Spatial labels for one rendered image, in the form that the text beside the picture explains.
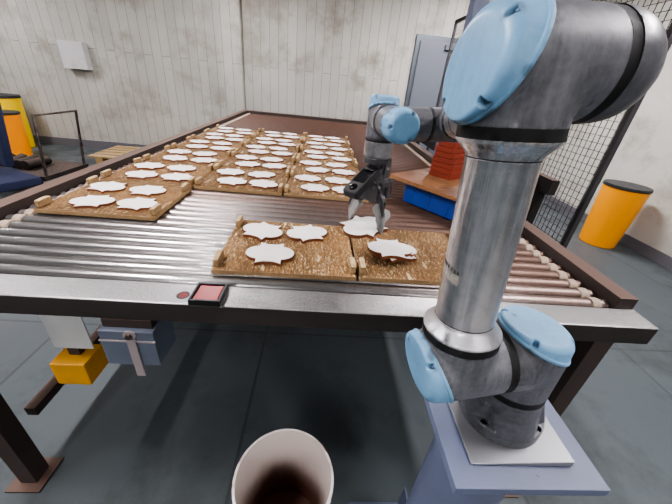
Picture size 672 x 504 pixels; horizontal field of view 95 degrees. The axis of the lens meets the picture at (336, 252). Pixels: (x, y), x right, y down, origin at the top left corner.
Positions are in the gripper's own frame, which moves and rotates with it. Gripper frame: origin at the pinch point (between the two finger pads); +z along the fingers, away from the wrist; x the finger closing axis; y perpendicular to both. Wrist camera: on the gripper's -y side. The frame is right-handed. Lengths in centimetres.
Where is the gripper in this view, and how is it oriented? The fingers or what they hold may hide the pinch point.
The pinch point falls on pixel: (363, 226)
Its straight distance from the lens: 92.9
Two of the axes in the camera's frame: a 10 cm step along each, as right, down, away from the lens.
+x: -7.5, -3.7, 5.5
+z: -0.7, 8.7, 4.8
